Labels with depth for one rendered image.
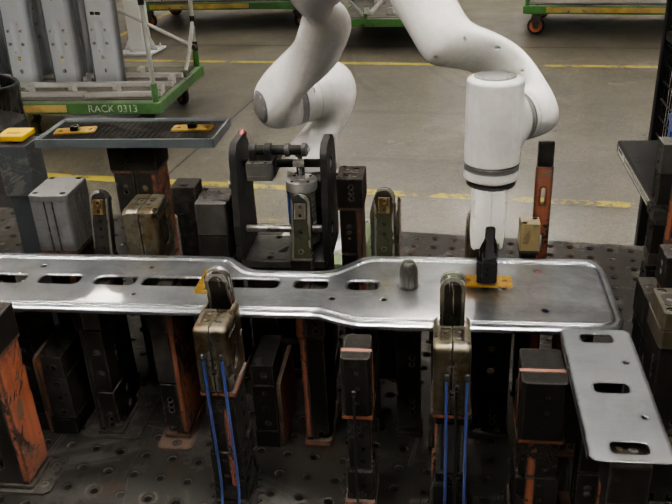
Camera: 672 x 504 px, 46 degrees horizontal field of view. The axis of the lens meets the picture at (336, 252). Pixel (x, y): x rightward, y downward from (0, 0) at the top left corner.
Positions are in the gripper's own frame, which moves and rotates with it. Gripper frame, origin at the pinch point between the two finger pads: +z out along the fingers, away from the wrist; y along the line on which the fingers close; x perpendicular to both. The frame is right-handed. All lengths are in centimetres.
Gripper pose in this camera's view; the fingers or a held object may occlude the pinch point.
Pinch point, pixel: (486, 267)
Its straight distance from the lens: 132.6
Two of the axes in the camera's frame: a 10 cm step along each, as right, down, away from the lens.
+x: 9.9, 0.2, -1.3
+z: 0.4, 8.9, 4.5
